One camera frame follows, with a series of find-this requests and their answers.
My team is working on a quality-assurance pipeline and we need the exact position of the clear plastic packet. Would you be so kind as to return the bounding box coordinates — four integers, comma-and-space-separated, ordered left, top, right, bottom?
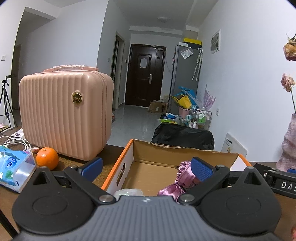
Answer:
181, 47, 193, 59

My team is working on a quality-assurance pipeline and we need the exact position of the orange-edged cardboard box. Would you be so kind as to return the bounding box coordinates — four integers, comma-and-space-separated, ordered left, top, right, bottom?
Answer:
101, 138, 252, 197

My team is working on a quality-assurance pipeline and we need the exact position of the interior door frame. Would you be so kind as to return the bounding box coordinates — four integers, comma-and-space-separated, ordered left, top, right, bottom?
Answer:
111, 32, 125, 109

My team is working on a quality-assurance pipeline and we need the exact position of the blue tissue pack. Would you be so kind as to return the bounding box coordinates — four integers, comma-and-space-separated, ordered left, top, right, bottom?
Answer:
0, 146, 36, 194

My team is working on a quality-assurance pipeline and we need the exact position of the black duffel bag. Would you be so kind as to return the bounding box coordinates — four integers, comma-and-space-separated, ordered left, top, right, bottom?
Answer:
151, 124, 215, 151

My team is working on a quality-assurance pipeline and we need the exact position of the bunch of dried roses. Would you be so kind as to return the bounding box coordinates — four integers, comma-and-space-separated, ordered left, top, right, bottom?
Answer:
281, 32, 296, 114

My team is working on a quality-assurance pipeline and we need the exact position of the wire cart with bottles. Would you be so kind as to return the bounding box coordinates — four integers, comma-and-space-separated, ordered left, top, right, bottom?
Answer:
185, 109, 212, 130

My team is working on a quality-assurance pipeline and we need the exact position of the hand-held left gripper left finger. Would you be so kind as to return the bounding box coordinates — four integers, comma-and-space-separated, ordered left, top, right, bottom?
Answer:
32, 157, 117, 205

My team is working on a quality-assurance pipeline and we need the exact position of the pink textured vase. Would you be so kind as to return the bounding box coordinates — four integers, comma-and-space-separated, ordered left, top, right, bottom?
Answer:
275, 113, 296, 172

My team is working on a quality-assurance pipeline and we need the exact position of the white charging cable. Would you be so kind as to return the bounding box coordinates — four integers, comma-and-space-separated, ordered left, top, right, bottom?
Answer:
0, 136, 30, 151

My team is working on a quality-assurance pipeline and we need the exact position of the orange fruit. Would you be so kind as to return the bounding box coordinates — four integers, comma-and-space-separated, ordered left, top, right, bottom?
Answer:
36, 147, 59, 171

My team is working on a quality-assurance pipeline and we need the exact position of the brown floor cardboard box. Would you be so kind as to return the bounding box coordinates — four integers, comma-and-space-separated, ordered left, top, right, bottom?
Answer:
147, 100, 168, 113

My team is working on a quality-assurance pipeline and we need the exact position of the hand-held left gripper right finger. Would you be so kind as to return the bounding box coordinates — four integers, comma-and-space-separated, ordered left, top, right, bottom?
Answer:
178, 157, 264, 205

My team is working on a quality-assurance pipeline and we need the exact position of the white electrical panel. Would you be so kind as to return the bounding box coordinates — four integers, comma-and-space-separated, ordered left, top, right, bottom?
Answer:
210, 30, 221, 54

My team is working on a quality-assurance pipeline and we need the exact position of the purple feather decoration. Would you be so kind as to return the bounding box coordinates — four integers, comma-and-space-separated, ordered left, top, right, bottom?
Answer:
201, 84, 216, 112

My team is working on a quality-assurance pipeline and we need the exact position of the clear plastic shower cap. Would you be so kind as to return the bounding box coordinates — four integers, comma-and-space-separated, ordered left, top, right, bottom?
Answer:
113, 188, 145, 201

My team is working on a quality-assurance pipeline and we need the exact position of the grey refrigerator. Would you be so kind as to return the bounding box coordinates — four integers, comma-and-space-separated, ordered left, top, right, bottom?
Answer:
168, 44, 203, 114

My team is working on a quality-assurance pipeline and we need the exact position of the black cable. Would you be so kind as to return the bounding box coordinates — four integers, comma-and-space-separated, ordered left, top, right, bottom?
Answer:
0, 211, 19, 237

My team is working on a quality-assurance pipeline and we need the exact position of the pink ribbed suitcase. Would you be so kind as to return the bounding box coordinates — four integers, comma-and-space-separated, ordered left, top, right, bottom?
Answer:
18, 65, 114, 161

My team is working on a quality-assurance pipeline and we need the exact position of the purple satin scrunchie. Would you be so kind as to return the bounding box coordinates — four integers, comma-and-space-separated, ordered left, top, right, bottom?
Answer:
157, 160, 201, 204

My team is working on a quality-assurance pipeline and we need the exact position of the pile of colourful packets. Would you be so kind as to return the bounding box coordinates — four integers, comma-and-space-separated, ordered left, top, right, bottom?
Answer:
158, 113, 181, 124

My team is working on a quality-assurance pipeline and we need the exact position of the dark brown entrance door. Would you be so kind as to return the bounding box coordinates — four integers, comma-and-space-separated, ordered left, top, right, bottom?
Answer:
125, 44, 167, 108

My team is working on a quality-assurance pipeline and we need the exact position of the yellow and black box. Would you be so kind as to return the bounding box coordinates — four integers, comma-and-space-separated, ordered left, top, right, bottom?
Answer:
183, 37, 202, 46

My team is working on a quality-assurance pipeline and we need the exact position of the white flat carton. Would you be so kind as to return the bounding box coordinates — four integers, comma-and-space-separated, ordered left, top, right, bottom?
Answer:
221, 133, 248, 158

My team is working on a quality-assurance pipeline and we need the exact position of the black tripod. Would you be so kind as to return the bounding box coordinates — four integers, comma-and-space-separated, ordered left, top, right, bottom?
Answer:
0, 75, 18, 130

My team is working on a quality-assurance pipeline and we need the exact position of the yellow bag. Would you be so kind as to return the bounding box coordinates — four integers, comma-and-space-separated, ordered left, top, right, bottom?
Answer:
172, 95, 192, 109

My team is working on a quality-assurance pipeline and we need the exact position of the hanging white umbrella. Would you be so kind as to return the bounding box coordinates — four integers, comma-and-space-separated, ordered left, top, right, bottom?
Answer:
192, 48, 203, 81

